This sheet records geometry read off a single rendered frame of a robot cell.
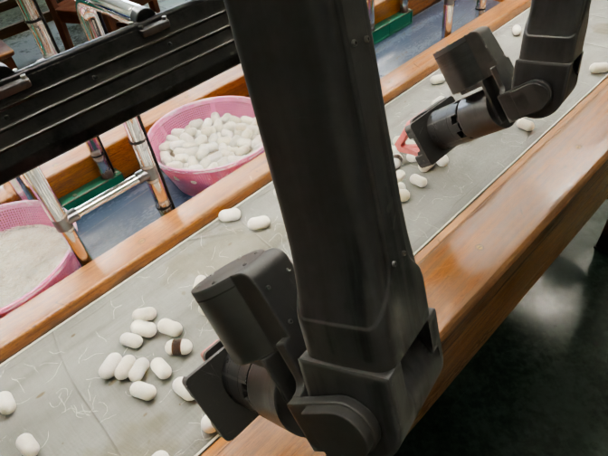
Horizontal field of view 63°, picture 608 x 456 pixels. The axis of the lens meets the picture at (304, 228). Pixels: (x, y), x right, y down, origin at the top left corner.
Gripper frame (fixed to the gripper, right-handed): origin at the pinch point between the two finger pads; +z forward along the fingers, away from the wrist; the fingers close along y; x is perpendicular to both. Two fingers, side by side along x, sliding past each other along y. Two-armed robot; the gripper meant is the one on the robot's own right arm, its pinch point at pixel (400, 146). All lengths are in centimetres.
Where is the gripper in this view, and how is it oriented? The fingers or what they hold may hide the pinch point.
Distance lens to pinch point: 81.5
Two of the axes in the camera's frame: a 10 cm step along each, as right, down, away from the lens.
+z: -4.8, 1.1, 8.7
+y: -7.1, 5.3, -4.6
